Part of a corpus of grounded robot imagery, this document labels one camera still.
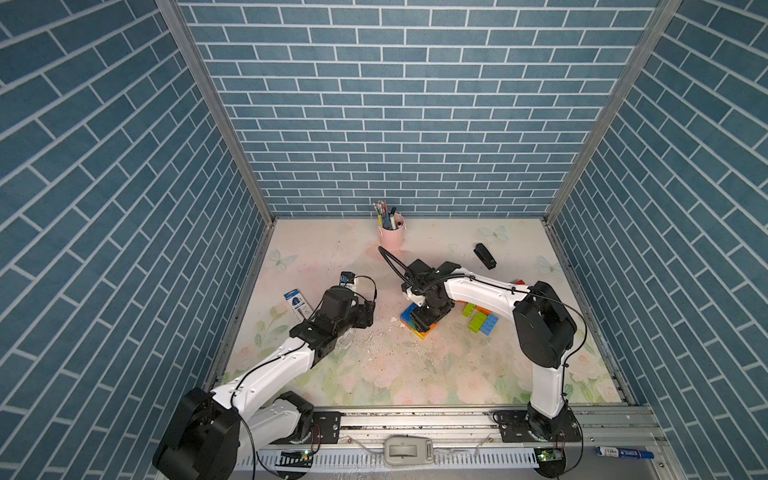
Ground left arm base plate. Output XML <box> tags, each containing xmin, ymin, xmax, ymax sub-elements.
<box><xmin>269</xmin><ymin>411</ymin><xmax>343</xmax><ymax>446</ymax></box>

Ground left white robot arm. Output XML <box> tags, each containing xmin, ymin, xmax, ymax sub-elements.
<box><xmin>152</xmin><ymin>271</ymin><xmax>375</xmax><ymax>479</ymax></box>

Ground blue white marker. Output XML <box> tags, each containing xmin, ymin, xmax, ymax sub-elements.
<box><xmin>596</xmin><ymin>446</ymin><xmax>655</xmax><ymax>460</ymax></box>

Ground blue lego brick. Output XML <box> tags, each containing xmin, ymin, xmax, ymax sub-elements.
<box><xmin>480</xmin><ymin>314</ymin><xmax>499</xmax><ymax>336</ymax></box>
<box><xmin>400</xmin><ymin>303</ymin><xmax>418</xmax><ymax>325</ymax></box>

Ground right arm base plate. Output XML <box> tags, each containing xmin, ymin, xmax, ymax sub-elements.
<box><xmin>491</xmin><ymin>407</ymin><xmax>583</xmax><ymax>443</ymax></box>

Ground lime lego brick lower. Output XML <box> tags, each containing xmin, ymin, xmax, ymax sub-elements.
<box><xmin>469</xmin><ymin>311</ymin><xmax>488</xmax><ymax>333</ymax></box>

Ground white blue small box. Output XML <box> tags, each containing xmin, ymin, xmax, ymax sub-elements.
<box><xmin>284</xmin><ymin>289</ymin><xmax>313</xmax><ymax>321</ymax></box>

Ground white handheld device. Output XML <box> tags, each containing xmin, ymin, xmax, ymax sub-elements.
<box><xmin>384</xmin><ymin>436</ymin><xmax>434</xmax><ymax>467</ymax></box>

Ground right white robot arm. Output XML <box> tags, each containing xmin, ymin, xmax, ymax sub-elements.
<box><xmin>399</xmin><ymin>260</ymin><xmax>577</xmax><ymax>441</ymax></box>

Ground black stapler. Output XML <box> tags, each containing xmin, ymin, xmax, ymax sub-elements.
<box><xmin>473</xmin><ymin>243</ymin><xmax>497</xmax><ymax>270</ymax></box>

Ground pens in cup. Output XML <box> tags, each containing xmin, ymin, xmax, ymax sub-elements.
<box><xmin>374</xmin><ymin>200</ymin><xmax>398</xmax><ymax>231</ymax></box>

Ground pink pen cup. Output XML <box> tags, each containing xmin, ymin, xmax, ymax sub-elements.
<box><xmin>378</xmin><ymin>213</ymin><xmax>406</xmax><ymax>252</ymax></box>

